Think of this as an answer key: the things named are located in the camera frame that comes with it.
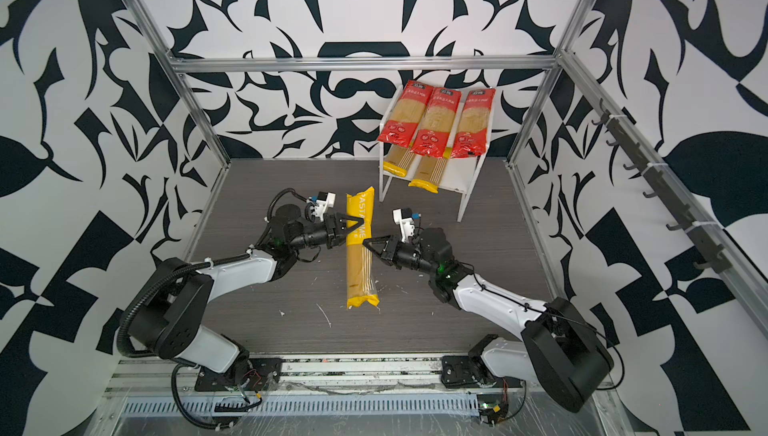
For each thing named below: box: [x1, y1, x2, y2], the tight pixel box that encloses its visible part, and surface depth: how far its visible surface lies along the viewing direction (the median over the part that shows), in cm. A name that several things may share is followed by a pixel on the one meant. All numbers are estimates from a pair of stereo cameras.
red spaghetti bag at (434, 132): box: [410, 87, 463, 159], surface depth 82 cm
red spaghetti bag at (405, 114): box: [378, 80, 434, 150], surface depth 85 cm
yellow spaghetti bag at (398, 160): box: [383, 144, 416, 177], surface depth 96 cm
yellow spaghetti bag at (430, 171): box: [408, 147, 452, 194], surface depth 93 cm
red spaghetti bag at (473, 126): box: [451, 88, 496, 159], surface depth 82 cm
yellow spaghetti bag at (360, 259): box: [346, 186, 380, 309], surface depth 75 cm
